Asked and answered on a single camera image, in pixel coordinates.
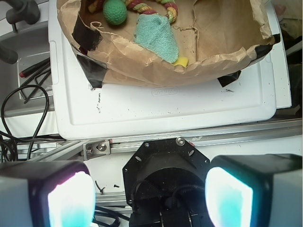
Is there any yellow sponge piece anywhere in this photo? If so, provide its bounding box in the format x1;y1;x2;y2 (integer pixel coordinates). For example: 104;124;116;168
173;56;189;67

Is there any red handled screwdriver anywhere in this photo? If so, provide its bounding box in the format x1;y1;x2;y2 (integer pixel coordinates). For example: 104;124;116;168
19;58;50;78

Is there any black cable loop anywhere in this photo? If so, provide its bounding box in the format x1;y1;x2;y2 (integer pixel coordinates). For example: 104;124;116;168
0;85;50;161

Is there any brown paper bag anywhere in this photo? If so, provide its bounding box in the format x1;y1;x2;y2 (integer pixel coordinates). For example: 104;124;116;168
57;0;279;87

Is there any multicolour rope toy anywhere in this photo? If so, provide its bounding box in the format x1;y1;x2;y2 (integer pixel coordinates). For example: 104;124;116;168
122;0;178;24

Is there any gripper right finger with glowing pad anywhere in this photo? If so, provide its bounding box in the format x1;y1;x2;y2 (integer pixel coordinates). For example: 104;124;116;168
205;154;303;227

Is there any metal corner bracket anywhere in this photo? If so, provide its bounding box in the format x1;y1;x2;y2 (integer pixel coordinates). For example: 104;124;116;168
83;140;111;160

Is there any teal woven cloth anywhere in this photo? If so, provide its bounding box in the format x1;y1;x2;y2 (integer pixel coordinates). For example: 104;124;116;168
134;14;179;63

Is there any grey clamp handle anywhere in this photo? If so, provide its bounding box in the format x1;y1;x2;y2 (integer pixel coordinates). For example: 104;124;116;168
4;0;40;33

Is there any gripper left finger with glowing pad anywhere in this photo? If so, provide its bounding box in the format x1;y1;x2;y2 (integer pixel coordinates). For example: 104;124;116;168
0;160;96;227

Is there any aluminium frame rail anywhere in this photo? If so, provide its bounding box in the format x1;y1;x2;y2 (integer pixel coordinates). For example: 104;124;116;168
30;118;303;161

